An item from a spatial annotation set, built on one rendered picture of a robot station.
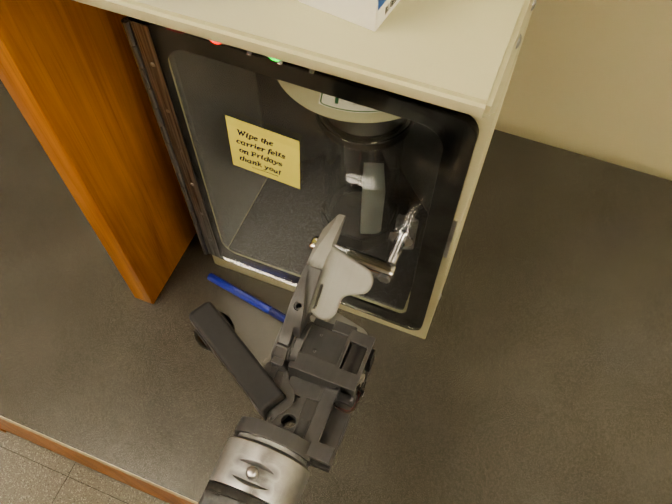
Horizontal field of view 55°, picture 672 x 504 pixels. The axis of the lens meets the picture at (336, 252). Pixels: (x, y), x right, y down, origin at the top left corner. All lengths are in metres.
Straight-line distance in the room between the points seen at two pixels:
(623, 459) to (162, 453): 0.57
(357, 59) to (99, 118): 0.39
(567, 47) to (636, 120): 0.17
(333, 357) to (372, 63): 0.29
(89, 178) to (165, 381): 0.31
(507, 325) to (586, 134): 0.37
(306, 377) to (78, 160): 0.31
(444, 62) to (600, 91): 0.72
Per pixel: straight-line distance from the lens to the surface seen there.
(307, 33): 0.37
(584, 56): 1.02
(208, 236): 0.85
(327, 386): 0.56
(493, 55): 0.37
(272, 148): 0.62
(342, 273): 0.56
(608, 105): 1.08
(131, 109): 0.74
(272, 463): 0.53
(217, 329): 0.58
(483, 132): 0.53
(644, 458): 0.92
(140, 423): 0.88
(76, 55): 0.65
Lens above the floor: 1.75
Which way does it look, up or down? 60 degrees down
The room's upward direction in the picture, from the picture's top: straight up
